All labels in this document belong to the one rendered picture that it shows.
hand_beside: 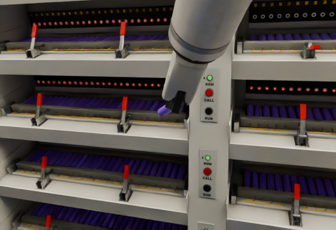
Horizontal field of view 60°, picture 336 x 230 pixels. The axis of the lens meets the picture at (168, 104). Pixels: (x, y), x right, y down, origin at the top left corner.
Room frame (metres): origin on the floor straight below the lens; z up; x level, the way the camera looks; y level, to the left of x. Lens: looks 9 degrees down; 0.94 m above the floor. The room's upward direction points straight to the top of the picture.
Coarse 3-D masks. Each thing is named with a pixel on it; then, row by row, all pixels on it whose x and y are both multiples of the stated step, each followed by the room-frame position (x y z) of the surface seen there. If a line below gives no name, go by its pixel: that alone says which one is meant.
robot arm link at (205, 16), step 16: (176, 0) 0.36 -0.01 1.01; (192, 0) 0.32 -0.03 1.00; (208, 0) 0.31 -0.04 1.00; (224, 0) 0.31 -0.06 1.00; (240, 0) 0.31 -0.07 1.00; (176, 16) 0.36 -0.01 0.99; (192, 16) 0.34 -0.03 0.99; (208, 16) 0.33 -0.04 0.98; (224, 16) 0.32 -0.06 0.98; (240, 16) 0.34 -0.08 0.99; (176, 32) 0.37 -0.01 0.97; (192, 32) 0.35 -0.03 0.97; (208, 32) 0.34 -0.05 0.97; (224, 32) 0.35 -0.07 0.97; (208, 48) 0.36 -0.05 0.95
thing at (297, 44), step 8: (256, 40) 0.70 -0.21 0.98; (264, 40) 0.69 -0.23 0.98; (272, 40) 0.69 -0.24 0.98; (280, 40) 0.68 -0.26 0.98; (288, 40) 0.68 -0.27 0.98; (296, 40) 0.67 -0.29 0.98; (304, 40) 0.67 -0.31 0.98; (312, 40) 0.66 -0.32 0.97; (320, 40) 0.66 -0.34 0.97; (328, 40) 0.65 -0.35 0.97; (248, 48) 0.69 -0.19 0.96; (256, 48) 0.69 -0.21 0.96; (264, 48) 0.68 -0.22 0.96; (272, 48) 0.67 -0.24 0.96; (280, 48) 0.67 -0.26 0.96; (288, 48) 0.67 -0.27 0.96; (296, 48) 0.66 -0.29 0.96; (320, 48) 0.65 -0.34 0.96; (328, 48) 0.65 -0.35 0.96
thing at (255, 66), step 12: (252, 24) 0.81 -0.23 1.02; (264, 24) 0.80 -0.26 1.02; (276, 24) 0.79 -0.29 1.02; (288, 24) 0.78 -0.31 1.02; (300, 24) 0.77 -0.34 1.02; (312, 24) 0.77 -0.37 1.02; (324, 24) 0.76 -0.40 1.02; (240, 36) 0.73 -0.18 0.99; (240, 48) 0.69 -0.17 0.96; (240, 60) 0.65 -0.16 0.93; (252, 60) 0.64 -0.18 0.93; (264, 60) 0.63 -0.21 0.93; (276, 60) 0.63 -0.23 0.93; (288, 60) 0.62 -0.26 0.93; (300, 60) 0.62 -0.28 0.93; (312, 60) 0.61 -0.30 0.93; (324, 60) 0.60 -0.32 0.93; (240, 72) 0.66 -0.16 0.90; (252, 72) 0.65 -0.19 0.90; (264, 72) 0.64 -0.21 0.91; (276, 72) 0.64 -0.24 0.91; (288, 72) 0.63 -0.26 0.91; (300, 72) 0.62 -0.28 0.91; (312, 72) 0.62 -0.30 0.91; (324, 72) 0.61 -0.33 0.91
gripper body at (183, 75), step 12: (180, 60) 0.39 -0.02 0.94; (192, 60) 0.39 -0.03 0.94; (168, 72) 0.43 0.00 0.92; (180, 72) 0.40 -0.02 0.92; (192, 72) 0.40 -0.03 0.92; (204, 72) 0.41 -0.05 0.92; (168, 84) 0.42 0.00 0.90; (180, 84) 0.42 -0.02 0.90; (192, 84) 0.41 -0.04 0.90; (168, 96) 0.44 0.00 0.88; (192, 96) 0.43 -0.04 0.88
